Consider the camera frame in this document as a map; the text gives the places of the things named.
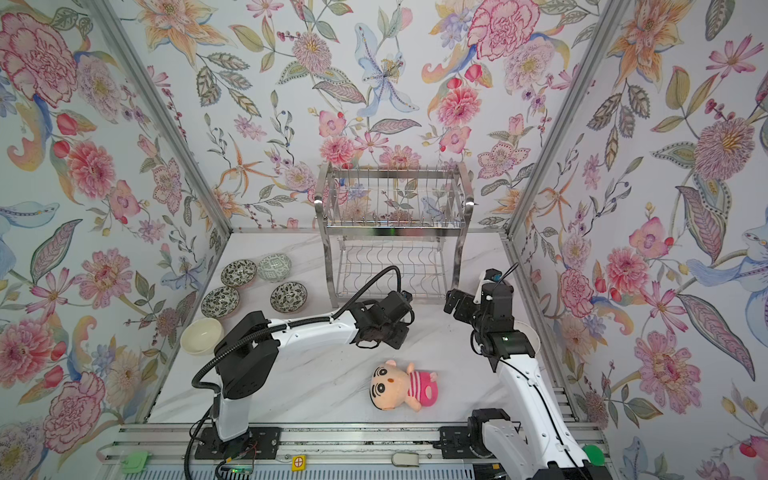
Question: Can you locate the steel two-tier dish rack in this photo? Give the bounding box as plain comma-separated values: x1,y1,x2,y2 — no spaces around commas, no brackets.
310,162,475,306

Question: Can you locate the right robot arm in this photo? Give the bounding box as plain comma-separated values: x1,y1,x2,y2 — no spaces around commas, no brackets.
444,280,611,479

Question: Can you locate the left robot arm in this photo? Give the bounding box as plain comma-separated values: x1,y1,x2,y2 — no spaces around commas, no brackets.
191,291,415,443

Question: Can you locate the white bowl right side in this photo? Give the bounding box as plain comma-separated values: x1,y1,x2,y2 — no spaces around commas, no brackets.
515,320,541,358

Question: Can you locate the cartoon boy plush doll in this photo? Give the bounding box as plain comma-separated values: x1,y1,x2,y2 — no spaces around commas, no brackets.
368,360,439,412

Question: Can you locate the dark patterned bowl centre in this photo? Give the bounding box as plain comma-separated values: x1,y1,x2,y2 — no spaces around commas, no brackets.
270,281,308,314

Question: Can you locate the pale green patterned bowl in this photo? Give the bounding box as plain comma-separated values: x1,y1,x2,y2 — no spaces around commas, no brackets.
257,253,293,283

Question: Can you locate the dark patterned bowl back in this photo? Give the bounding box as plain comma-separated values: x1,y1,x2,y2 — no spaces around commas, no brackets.
220,259,257,289

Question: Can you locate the dark patterned bowl front-left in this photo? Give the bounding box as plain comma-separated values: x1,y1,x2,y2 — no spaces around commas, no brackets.
200,286,240,320

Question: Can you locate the green emergency button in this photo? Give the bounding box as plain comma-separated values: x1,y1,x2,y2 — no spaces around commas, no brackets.
583,444,606,467

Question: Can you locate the cream bowl left side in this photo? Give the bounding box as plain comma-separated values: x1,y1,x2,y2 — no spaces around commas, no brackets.
180,318,224,356

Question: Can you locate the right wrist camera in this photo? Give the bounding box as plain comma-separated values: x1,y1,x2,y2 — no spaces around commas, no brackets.
480,268,503,285

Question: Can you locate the grey clip on rail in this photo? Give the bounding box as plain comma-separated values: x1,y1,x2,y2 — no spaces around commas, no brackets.
391,452,420,468

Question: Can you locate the yellow sticker on rail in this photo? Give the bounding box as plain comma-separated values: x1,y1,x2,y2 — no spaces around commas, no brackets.
291,455,307,472

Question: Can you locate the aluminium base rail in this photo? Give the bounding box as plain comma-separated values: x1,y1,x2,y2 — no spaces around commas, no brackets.
98,421,604,466

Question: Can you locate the green tag on rail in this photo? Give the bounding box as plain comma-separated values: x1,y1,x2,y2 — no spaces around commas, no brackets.
121,451,150,475

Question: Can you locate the right aluminium corner post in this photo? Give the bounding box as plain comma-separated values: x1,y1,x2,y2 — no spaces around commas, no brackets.
506,0,627,241

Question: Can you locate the aluminium corner post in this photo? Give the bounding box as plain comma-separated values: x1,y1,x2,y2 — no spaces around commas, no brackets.
84,0,233,240
506,0,627,241

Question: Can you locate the left aluminium corner post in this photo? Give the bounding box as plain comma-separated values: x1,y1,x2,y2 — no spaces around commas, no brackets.
84,0,233,240

